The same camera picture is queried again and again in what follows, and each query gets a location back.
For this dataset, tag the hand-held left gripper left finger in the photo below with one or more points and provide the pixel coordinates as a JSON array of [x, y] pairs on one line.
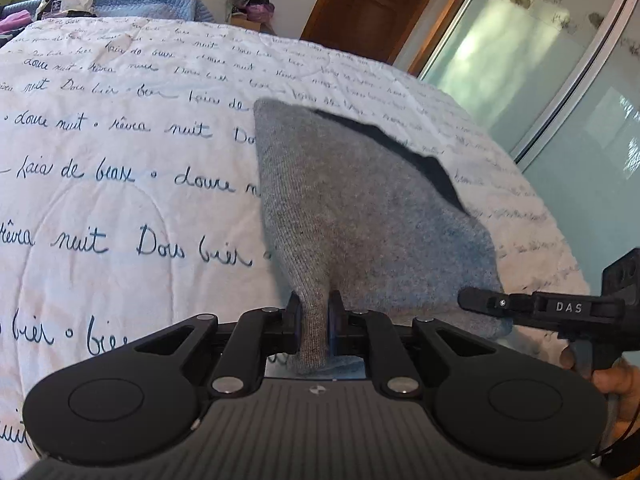
[[296, 320]]

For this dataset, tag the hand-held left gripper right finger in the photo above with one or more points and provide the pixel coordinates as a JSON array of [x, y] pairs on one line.
[[334, 330]]

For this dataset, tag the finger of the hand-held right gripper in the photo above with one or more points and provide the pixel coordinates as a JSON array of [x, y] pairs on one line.
[[490, 302]]

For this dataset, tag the grey sweater with navy sleeves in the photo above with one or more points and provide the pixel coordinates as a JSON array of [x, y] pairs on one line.
[[360, 220]]

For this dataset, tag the person's right hand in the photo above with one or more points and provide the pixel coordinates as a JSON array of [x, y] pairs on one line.
[[617, 382]]

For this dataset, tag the white script printed blanket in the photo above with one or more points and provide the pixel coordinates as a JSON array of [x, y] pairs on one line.
[[125, 160]]

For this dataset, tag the frosted glass sliding door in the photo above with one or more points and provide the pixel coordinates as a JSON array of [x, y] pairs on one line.
[[550, 60]]

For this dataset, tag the cardboard box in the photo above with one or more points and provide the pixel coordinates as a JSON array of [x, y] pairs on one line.
[[250, 26]]

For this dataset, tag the purple bag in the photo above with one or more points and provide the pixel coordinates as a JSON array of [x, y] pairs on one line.
[[260, 11]]

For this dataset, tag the wooden door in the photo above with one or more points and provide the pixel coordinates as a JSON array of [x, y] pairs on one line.
[[385, 5]]

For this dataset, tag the light blue knitted blanket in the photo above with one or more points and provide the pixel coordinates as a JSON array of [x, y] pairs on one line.
[[150, 5]]

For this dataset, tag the white patterned cloth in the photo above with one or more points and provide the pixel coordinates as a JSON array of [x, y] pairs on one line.
[[70, 0]]

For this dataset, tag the purple cloth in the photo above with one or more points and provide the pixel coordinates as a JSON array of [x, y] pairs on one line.
[[12, 22]]

